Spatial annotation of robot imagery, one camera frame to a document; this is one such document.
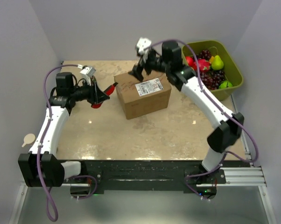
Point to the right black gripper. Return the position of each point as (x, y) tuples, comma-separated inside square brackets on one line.
[(137, 72)]

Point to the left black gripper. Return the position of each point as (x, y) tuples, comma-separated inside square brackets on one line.
[(96, 95)]

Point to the red black utility knife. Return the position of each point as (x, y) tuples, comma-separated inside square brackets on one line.
[(101, 96)]

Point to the brown cardboard express box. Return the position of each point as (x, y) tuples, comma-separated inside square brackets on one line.
[(141, 98)]

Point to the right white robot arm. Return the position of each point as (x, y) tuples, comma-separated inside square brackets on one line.
[(226, 124)]

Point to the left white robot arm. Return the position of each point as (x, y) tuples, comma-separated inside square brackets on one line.
[(39, 166)]

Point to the white shipping label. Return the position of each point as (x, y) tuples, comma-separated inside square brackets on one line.
[(148, 87)]

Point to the red apple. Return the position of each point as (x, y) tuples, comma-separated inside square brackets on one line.
[(189, 60)]

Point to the pink dragon fruit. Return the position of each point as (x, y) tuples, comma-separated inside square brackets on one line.
[(202, 64)]

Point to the upper dark grape bunch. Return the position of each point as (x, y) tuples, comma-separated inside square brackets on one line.
[(204, 54)]

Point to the dark grape bunch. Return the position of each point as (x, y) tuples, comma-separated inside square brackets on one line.
[(204, 54), (212, 79)]

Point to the lower dark grape bunch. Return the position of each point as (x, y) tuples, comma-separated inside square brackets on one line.
[(212, 79)]

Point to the green pear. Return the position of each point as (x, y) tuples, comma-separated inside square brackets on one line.
[(217, 63)]

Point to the beige pump dispenser bottle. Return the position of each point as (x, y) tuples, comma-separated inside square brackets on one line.
[(28, 139)]

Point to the green round fruit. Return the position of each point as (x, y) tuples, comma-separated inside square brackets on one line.
[(225, 84)]

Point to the green plastic fruit bin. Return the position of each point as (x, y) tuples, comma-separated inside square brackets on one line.
[(232, 73)]

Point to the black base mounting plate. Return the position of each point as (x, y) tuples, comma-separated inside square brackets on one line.
[(156, 175)]

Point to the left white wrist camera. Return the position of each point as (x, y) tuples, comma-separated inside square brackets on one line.
[(88, 73)]

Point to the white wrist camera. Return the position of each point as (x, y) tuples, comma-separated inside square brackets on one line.
[(143, 47), (88, 73)]

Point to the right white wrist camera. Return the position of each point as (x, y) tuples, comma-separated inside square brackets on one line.
[(143, 47)]

